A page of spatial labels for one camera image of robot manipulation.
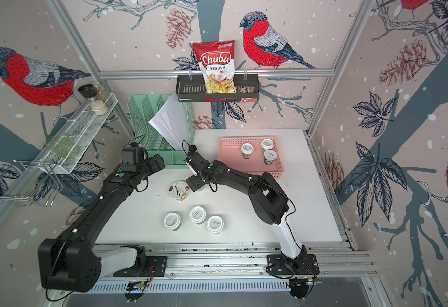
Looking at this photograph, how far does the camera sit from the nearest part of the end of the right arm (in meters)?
0.67

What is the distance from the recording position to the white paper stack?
36.4 inches

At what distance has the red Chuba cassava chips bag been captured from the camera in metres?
0.81
